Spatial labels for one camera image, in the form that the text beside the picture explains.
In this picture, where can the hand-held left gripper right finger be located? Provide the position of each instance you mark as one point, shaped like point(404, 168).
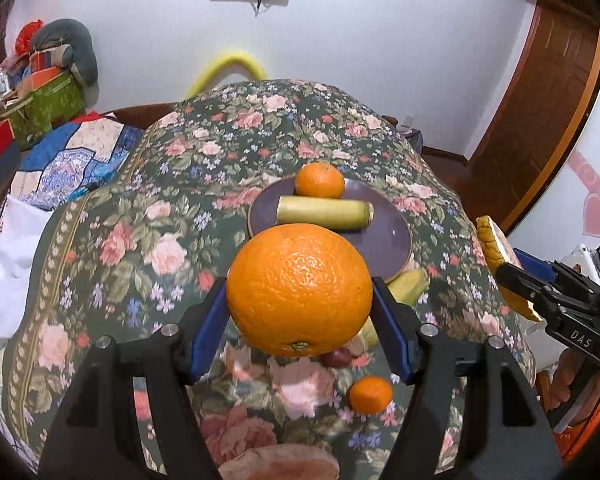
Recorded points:
point(390, 335)

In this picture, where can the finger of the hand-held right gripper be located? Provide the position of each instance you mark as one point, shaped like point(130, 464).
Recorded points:
point(537, 262)
point(520, 282)

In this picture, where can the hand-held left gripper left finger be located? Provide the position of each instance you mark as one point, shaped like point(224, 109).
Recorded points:
point(207, 330)

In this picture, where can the purple plate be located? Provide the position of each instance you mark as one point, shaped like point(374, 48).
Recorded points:
point(380, 240)

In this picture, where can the large orange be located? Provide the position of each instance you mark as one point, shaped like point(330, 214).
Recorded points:
point(300, 290)

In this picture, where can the person's right hand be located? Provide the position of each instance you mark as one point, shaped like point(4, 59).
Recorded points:
point(562, 380)

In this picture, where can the yellow-green banana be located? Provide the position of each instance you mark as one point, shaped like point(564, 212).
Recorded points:
point(409, 287)

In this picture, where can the dark red plum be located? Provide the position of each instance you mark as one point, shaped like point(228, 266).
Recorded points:
point(336, 357)

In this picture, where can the small tangerine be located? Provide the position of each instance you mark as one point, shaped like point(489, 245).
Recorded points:
point(320, 181)
point(371, 395)

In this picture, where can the floral blanket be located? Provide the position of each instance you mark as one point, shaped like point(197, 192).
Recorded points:
point(155, 240)

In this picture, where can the brown wooden door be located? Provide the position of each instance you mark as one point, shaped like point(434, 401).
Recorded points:
point(540, 125)

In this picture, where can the white cloth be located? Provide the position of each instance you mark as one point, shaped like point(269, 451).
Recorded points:
point(5, 270)

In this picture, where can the blue patchwork quilt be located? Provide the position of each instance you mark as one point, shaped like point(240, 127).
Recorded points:
point(75, 160)

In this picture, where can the yellow foam tube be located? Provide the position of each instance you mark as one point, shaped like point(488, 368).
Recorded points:
point(240, 60)

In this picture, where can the green patterned bag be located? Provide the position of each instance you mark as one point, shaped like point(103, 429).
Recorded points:
point(50, 105)

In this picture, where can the orange box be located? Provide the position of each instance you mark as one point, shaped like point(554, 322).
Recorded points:
point(42, 72)

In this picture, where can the grey pillow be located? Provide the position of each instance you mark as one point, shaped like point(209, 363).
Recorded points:
point(75, 45)

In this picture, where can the red fabric item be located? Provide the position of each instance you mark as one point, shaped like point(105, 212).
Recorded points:
point(27, 35)

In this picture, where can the white wall outlet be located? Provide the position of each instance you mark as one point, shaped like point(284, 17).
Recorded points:
point(406, 122)

